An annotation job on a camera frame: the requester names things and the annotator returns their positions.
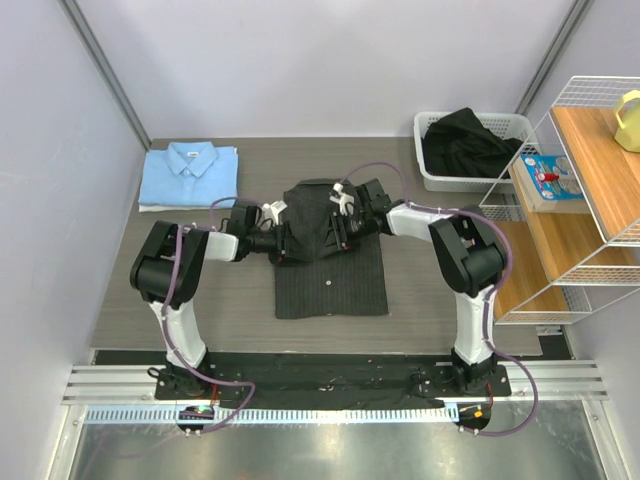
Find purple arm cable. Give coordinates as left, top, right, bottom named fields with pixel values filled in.
left=339, top=161, right=540, bottom=439
left=159, top=196, right=256, bottom=434

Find black clothes in basket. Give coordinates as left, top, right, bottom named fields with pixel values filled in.
left=421, top=108, right=523, bottom=179

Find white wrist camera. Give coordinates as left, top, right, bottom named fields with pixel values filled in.
left=261, top=200, right=287, bottom=225
left=330, top=183, right=355, bottom=216

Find folded light blue shirt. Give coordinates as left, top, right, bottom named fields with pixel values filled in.
left=138, top=141, right=239, bottom=212

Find yellow watering can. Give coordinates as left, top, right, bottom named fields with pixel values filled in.
left=614, top=90, right=640, bottom=153

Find blue product box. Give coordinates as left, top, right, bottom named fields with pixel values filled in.
left=511, top=154, right=589, bottom=214

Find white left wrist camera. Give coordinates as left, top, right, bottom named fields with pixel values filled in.
left=261, top=200, right=287, bottom=225

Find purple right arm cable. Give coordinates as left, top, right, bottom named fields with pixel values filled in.
left=339, top=161, right=540, bottom=439

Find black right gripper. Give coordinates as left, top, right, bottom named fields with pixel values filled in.
left=320, top=210, right=374, bottom=259

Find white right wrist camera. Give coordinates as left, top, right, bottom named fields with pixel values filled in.
left=330, top=183, right=355, bottom=216

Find aluminium rail frame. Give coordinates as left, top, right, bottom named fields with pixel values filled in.
left=49, top=353, right=633, bottom=479

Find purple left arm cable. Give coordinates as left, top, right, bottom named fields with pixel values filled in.
left=159, top=196, right=256, bottom=434

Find white wire shelf rack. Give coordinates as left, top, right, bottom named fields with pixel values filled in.
left=481, top=76, right=639, bottom=325

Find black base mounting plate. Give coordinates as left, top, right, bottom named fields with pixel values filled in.
left=92, top=349, right=514, bottom=412

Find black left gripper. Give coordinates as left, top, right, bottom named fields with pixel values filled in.
left=246, top=221, right=312, bottom=267

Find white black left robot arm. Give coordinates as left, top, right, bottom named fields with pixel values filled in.
left=130, top=199, right=301, bottom=400

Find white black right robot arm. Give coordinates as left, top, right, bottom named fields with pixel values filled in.
left=328, top=179, right=508, bottom=395

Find dark pinstriped long sleeve shirt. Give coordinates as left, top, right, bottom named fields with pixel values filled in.
left=269, top=179, right=389, bottom=320

